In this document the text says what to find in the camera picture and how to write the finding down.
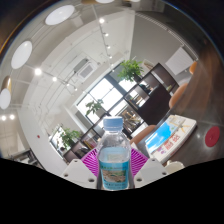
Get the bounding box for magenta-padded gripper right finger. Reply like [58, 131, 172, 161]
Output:
[128, 147, 170, 190]

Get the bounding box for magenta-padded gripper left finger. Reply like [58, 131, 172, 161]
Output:
[61, 147, 100, 190]

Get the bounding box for clear blue-capped water bottle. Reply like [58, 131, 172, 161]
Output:
[96, 116, 132, 192]

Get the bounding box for green potted plant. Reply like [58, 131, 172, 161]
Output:
[58, 125, 82, 149]
[117, 59, 145, 83]
[84, 98, 105, 118]

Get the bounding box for blue-covered white book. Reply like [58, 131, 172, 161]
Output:
[144, 114, 198, 164]

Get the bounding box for low dark shelf unit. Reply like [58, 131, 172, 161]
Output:
[62, 62, 181, 164]

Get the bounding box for flat round red coaster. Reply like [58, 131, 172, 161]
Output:
[204, 125, 221, 148]

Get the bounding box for orange chairs group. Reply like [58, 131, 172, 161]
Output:
[130, 60, 198, 145]

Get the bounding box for ceiling air conditioner unit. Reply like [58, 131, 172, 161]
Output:
[73, 58, 98, 81]

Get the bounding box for ceiling spot lights group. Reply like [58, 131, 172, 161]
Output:
[0, 17, 114, 122]

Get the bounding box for round ceiling panel lights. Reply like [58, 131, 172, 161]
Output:
[0, 0, 116, 111]

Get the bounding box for white wall radiator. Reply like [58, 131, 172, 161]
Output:
[165, 46, 194, 76]

